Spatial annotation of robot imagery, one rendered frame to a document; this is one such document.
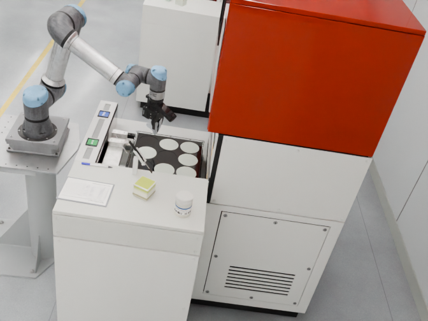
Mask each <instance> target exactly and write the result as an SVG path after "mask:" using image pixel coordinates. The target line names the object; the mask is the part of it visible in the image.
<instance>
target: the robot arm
mask: <svg viewBox="0 0 428 321"><path fill-rule="evenodd" d="M86 22H87V16H86V14H85V12H84V11H83V10H82V9H81V8H80V7H79V6H78V5H75V4H69V5H65V6H64V7H63V8H61V9H60V10H58V11H56V12H55V13H53V14H51V15H50V16H49V18H48V20H47V24H46V25H47V30H48V33H49V35H50V36H51V37H52V39H53V40H54V43H53V47H52V52H51V55H50V60H49V62H48V67H47V70H46V73H43V74H42V76H41V81H40V84H39V85H33V86H29V87H28V88H26V89H25V90H24V92H23V97H22V100H23V104H24V121H23V124H22V134H23V135H24V136H27V137H28V138H33V139H41V138H45V137H48V136H49V135H51V134H52V133H53V131H54V127H53V125H52V122H51V120H50V118H49V107H51V106H52V105H53V104H54V103H55V102H56V101H58V100H59V99H60V98H61V97H62V96H63V95H64V94H65V92H66V84H65V82H66V81H65V79H64V74H65V71H66V67H67V64H68V60H69V56H70V53H71V52H72V53H74V54H75V55H76V56H77V57H79V58H80V59H81V60H82V61H83V62H85V63H86V64H88V65H89V66H90V67H91V68H93V69H94V70H96V71H97V72H98V73H99V74H100V75H102V76H103V77H105V78H106V79H107V80H108V81H110V82H111V83H112V84H114V85H115V86H116V91H117V92H118V94H119V95H120V96H122V97H127V96H129V95H131V94H132V93H133V92H134V91H135V89H136V88H137V87H138V86H139V85H140V84H141V83H144V84H147V85H150V91H149V94H147V95H146V98H148V99H147V104H146V105H145V106H144V107H143V110H144V114H143V113H142V116H143V117H145V118H147V119H151V120H150V123H146V126H147V127H148V128H149V129H151V130H152V132H153V134H154V135H156V134H157V133H158V131H159V129H160V128H161V125H162V122H163V120H164V117H165V118H166V119H167V120H168V121H169V122H172V121H173V120H174V119H175V118H176V115H175V114H174V113H173V112H172V111H171V110H170V109H169V108H168V107H167V106H166V105H165V104H164V103H163V101H164V97H165V91H166V80H167V69H166V68H165V67H164V66H158V65H156V66H153V67H152V68H151V69H150V68H146V67H143V66H139V65H137V64H128V65H127V67H126V69H125V72H124V71H123V70H121V69H120V68H119V67H118V66H116V65H115V64H114V63H112V61H110V60H109V59H107V58H106V57H105V56H104V55H103V54H101V53H100V52H98V51H97V50H96V49H95V48H94V47H92V46H91V45H89V44H88V43H87V42H86V41H84V40H83V39H82V38H81V37H79V35H80V31H81V28H82V27H84V26H85V24H86Z"/></svg>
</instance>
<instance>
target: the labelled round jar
mask: <svg viewBox="0 0 428 321"><path fill-rule="evenodd" d="M192 201H193V195H192V193H190V192H189V191H186V190H182V191H179V192H178V193H177V194H176V201H175V209H174V213H175V215H176V216H178V217H181V218H185V217H188V216H189V215H190V212H191V207H192Z"/></svg>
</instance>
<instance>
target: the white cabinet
mask: <svg viewBox="0 0 428 321"><path fill-rule="evenodd" d="M53 249H54V261H55V286H56V299H57V321H187V315H188V312H189V306H190V300H191V297H192V291H193V288H194V282H195V278H196V273H197V267H198V263H199V257H200V255H192V254H187V253H178V252H170V251H164V250H156V249H151V248H141V247H136V246H128V245H119V244H114V243H105V242H100V241H91V240H86V239H77V238H69V237H63V236H53Z"/></svg>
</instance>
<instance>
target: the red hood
mask: <svg viewBox="0 0 428 321"><path fill-rule="evenodd" d="M426 32H427V31H426V30H425V29H424V27H423V26H422V24H421V23H420V22H419V21H418V20H417V18H416V17H415V16H414V14H413V13H412V12H411V10H410V9H409V8H408V7H407V5H406V4H405V3H404V1H403V0H223V1H222V9H221V13H220V20H219V25H218V32H217V40H216V44H215V51H214V58H213V71H212V78H211V92H210V105H209V113H208V126H207V130H208V132H215V133H220V134H228V135H232V136H240V137H245V138H253V139H261V140H265V141H273V142H278V143H286V144H290V145H298V146H306V147H310V148H318V149H323V150H331V151H335V152H343V153H351V154H355V155H363V156H368V157H372V156H373V154H374V152H375V150H376V147H377V146H378V143H379V141H380V138H381V136H382V134H383V132H384V129H385V127H386V125H387V122H388V121H389V118H390V116H391V113H392V111H393V109H394V106H395V104H396V102H397V99H398V97H399V95H400V93H401V91H402V88H403V86H404V83H405V81H406V79H407V77H408V74H409V72H410V70H411V67H412V65H413V63H414V61H415V58H416V56H417V53H418V51H419V49H420V47H421V45H422V42H423V40H424V38H425V34H426Z"/></svg>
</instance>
